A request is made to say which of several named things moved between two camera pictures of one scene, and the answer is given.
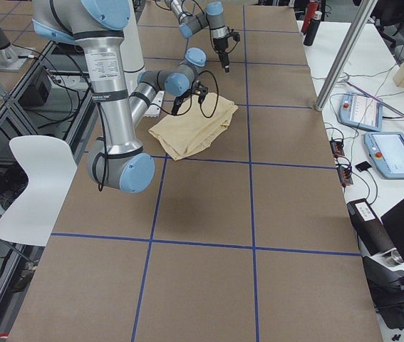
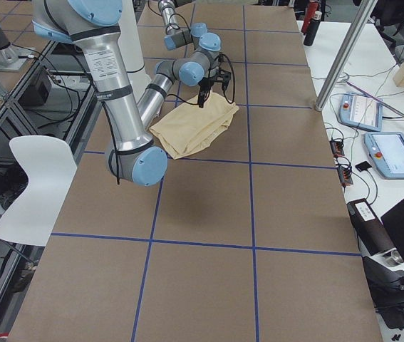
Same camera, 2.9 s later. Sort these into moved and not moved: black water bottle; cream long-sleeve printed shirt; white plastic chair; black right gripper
Moved: black right gripper
Not moved: black water bottle; cream long-sleeve printed shirt; white plastic chair
